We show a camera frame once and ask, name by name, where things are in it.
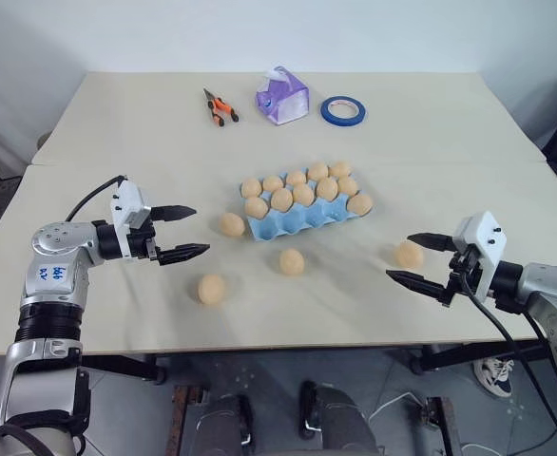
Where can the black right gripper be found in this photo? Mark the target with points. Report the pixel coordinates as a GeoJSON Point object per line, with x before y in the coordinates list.
{"type": "Point", "coordinates": [460, 273]}

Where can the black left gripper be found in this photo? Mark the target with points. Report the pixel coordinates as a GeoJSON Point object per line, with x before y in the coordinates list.
{"type": "Point", "coordinates": [140, 240]}

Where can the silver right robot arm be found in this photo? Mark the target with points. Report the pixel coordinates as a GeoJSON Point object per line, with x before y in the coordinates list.
{"type": "Point", "coordinates": [551, 304]}

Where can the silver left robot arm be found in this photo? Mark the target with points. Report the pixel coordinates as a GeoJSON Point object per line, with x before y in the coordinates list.
{"type": "Point", "coordinates": [52, 285]}

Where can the blue egg carton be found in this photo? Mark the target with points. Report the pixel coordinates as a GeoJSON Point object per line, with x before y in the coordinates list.
{"type": "Point", "coordinates": [302, 221]}

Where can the tan egg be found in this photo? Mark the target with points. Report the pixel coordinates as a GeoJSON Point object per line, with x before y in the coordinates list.
{"type": "Point", "coordinates": [318, 170]}
{"type": "Point", "coordinates": [292, 261]}
{"type": "Point", "coordinates": [409, 254]}
{"type": "Point", "coordinates": [256, 207]}
{"type": "Point", "coordinates": [347, 185]}
{"type": "Point", "coordinates": [282, 199]}
{"type": "Point", "coordinates": [302, 194]}
{"type": "Point", "coordinates": [340, 168]}
{"type": "Point", "coordinates": [232, 224]}
{"type": "Point", "coordinates": [359, 203]}
{"type": "Point", "coordinates": [296, 178]}
{"type": "Point", "coordinates": [273, 183]}
{"type": "Point", "coordinates": [211, 289]}
{"type": "Point", "coordinates": [251, 187]}
{"type": "Point", "coordinates": [327, 188]}

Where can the orange black pliers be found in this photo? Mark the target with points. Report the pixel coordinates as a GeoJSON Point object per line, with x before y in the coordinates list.
{"type": "Point", "coordinates": [220, 109]}

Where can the white sneaker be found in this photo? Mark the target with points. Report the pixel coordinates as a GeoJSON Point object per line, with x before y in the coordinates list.
{"type": "Point", "coordinates": [494, 377]}

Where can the rusty metal bar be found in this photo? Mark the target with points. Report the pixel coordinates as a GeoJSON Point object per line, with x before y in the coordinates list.
{"type": "Point", "coordinates": [179, 418]}
{"type": "Point", "coordinates": [445, 427]}

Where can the purple tissue pack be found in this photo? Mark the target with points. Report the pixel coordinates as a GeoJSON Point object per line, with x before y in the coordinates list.
{"type": "Point", "coordinates": [283, 97]}

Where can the blue tape roll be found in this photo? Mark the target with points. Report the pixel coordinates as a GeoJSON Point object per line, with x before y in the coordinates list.
{"type": "Point", "coordinates": [330, 115]}

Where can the dark rounded shape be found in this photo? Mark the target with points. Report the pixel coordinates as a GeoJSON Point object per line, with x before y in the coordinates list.
{"type": "Point", "coordinates": [224, 427]}
{"type": "Point", "coordinates": [338, 418]}

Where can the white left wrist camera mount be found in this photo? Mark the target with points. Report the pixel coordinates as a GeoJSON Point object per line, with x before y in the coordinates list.
{"type": "Point", "coordinates": [127, 202]}

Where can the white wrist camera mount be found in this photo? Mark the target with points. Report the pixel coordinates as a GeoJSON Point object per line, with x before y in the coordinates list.
{"type": "Point", "coordinates": [127, 202]}
{"type": "Point", "coordinates": [485, 237]}

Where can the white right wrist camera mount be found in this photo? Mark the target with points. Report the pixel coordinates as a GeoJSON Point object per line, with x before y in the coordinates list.
{"type": "Point", "coordinates": [485, 237]}

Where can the black table frame bar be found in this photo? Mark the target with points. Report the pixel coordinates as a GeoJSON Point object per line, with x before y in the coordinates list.
{"type": "Point", "coordinates": [473, 356]}
{"type": "Point", "coordinates": [126, 366]}

